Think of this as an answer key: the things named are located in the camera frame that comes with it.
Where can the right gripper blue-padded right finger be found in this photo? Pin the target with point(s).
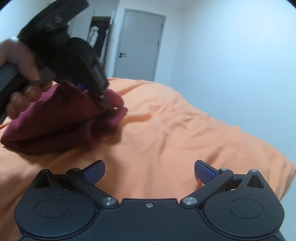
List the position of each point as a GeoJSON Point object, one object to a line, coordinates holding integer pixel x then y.
{"type": "Point", "coordinates": [214, 182]}

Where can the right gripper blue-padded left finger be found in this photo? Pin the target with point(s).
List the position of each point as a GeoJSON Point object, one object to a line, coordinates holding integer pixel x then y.
{"type": "Point", "coordinates": [84, 182]}

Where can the dark red garment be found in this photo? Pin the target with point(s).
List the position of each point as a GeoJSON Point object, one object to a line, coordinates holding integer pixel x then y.
{"type": "Point", "coordinates": [64, 118]}

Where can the hanging clothes in wardrobe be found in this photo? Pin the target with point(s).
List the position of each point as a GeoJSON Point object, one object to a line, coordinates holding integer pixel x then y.
{"type": "Point", "coordinates": [97, 39]}

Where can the person's left hand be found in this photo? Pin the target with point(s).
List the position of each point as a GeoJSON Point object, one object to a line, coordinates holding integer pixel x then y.
{"type": "Point", "coordinates": [17, 53]}

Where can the grey open wardrobe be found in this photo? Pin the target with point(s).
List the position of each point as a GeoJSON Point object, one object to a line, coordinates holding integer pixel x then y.
{"type": "Point", "coordinates": [79, 26]}

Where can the grey room door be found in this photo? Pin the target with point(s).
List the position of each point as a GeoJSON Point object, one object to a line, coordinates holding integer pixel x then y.
{"type": "Point", "coordinates": [139, 43]}

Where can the orange bed sheet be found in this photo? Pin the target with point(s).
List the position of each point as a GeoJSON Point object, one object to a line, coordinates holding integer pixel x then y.
{"type": "Point", "coordinates": [153, 153]}

